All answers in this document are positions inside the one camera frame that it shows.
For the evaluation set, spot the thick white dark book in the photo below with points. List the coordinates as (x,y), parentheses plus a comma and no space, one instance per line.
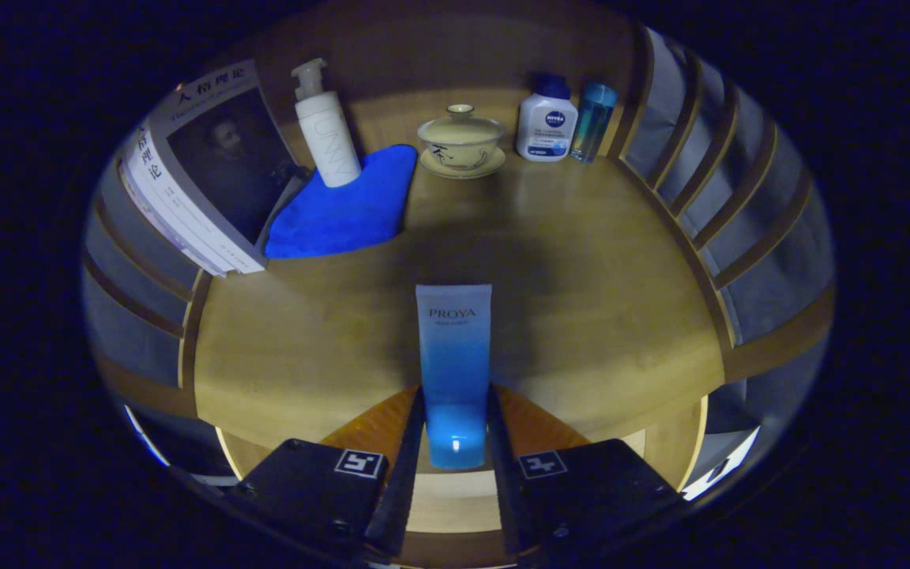
(226,158)

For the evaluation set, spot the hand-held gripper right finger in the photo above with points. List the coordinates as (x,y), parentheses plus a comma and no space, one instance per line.
(502,490)

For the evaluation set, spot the wooden countertop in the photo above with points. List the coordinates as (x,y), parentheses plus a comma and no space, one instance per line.
(581,276)

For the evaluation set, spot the white pump bottle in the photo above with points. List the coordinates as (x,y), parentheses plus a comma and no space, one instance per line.
(329,134)

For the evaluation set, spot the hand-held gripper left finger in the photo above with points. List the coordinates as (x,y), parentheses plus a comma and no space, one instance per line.
(404,490)

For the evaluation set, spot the beige lidded ceramic teacup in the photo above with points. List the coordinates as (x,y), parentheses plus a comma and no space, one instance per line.
(461,142)

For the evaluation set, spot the wooden cabinet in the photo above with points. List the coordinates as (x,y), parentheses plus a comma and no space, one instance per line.
(455,55)

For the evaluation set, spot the white bottle with blue cap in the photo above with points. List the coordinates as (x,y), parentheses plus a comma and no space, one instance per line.
(546,126)

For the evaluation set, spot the blue cosmetic tube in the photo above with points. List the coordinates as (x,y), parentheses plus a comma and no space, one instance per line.
(455,356)

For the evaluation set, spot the thin white book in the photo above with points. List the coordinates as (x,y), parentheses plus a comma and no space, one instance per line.
(151,209)

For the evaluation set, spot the teal bottle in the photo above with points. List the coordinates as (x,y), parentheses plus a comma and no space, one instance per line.
(593,122)

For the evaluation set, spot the blue cloth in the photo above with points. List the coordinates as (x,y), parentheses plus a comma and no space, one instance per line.
(344,213)

